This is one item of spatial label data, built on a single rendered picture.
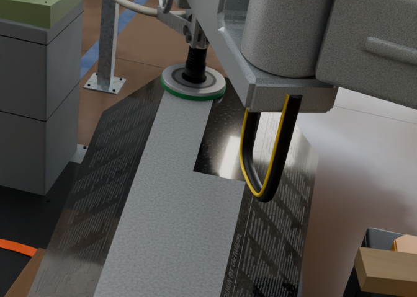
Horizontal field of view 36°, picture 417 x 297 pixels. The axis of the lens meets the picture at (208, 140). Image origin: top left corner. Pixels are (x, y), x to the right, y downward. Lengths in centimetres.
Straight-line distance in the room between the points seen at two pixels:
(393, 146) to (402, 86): 254
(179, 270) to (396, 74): 61
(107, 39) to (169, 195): 214
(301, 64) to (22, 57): 150
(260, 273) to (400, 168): 214
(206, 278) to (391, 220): 189
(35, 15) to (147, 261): 133
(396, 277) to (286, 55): 59
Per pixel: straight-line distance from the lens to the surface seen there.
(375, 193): 333
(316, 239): 291
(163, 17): 233
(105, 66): 372
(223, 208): 159
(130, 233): 148
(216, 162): 175
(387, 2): 121
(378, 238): 179
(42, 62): 255
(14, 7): 253
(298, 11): 125
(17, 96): 266
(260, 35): 129
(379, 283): 154
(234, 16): 151
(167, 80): 207
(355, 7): 122
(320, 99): 135
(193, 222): 153
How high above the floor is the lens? 180
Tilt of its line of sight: 32 degrees down
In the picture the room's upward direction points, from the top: 10 degrees clockwise
